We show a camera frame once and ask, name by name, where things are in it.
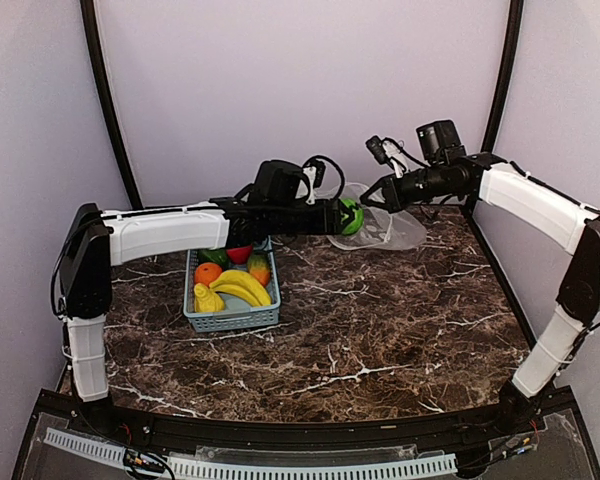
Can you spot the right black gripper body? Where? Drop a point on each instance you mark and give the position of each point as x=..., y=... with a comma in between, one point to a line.
x=400, y=199

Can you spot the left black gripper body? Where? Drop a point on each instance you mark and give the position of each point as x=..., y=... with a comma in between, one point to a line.
x=286, y=220

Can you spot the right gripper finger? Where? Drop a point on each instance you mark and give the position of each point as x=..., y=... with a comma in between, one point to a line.
x=374, y=204
x=373, y=192

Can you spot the green toy watermelon ball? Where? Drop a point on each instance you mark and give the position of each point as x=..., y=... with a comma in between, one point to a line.
x=352, y=216

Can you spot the clear dotted zip bag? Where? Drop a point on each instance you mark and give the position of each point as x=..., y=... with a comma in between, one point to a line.
x=383, y=231

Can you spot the blue perforated plastic basket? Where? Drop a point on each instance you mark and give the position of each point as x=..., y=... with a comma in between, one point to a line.
x=238, y=314

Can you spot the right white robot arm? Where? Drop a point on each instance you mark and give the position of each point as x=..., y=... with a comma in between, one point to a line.
x=448, y=170

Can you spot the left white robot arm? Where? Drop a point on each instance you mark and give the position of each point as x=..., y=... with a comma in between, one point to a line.
x=281, y=201

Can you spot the red toy apple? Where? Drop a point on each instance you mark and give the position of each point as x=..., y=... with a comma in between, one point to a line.
x=239, y=255

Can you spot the green toy bell pepper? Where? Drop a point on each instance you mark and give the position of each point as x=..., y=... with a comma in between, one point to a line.
x=215, y=256

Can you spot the green toy mango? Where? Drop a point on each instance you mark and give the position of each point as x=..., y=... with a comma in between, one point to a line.
x=258, y=267

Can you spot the yellow toy banana bunch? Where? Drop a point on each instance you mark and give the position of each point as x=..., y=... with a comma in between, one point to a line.
x=242, y=285

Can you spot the orange toy orange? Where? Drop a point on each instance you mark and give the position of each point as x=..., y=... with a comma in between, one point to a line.
x=206, y=273

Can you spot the yellow toy pear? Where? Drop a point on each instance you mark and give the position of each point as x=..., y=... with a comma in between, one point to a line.
x=206, y=300

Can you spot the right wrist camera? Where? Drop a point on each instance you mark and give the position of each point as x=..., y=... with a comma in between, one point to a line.
x=388, y=152

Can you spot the right black frame post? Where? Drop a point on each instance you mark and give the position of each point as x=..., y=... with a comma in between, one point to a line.
x=504, y=75

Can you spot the black frame post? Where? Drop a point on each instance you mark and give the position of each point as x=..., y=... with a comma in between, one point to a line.
x=99, y=71
x=504, y=75

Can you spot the grey slotted cable duct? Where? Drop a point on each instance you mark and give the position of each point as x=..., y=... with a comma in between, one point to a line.
x=225, y=463

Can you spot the black front rail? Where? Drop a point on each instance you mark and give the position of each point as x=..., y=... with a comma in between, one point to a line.
x=455, y=432

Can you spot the left black frame post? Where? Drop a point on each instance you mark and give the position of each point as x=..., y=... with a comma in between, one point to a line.
x=99, y=71

